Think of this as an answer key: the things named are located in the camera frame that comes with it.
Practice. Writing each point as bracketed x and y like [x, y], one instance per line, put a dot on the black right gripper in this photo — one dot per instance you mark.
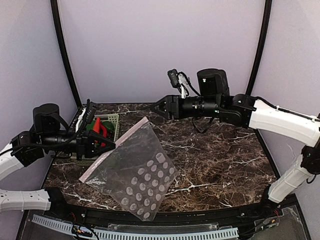
[174, 107]

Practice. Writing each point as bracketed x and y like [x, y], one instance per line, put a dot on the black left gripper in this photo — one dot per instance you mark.
[83, 145]

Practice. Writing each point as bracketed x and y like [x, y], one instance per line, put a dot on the clear zip top bag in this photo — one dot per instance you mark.
[136, 174]

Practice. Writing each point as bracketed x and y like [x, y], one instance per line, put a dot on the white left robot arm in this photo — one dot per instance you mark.
[49, 132]

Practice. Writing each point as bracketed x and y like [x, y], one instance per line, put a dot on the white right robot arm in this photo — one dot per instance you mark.
[213, 100]

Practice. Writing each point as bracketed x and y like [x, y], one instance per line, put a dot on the red chili pepper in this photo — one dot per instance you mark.
[97, 125]

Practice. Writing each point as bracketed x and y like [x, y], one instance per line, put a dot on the green leafy vegetable toy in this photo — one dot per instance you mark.
[109, 126]

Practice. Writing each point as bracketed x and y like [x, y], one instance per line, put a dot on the green perforated plastic basket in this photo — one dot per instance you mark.
[114, 119]

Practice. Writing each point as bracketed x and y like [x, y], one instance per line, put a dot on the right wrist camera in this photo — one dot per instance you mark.
[178, 81]

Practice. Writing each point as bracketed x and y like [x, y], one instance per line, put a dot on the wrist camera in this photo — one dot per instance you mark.
[178, 81]
[86, 117]

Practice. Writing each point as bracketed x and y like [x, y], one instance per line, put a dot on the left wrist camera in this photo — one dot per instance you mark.
[86, 117]

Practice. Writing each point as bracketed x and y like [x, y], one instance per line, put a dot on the black left frame post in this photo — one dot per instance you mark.
[63, 52]

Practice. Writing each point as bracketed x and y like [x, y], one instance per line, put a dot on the black frame post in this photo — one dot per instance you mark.
[63, 52]
[260, 46]

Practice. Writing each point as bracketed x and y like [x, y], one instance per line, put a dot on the black right frame post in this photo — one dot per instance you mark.
[260, 46]

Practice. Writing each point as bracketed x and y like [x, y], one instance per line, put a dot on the white slotted cable duct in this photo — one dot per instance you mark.
[132, 232]

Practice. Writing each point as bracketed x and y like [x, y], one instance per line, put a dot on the black front table rail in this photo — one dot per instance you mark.
[241, 216]

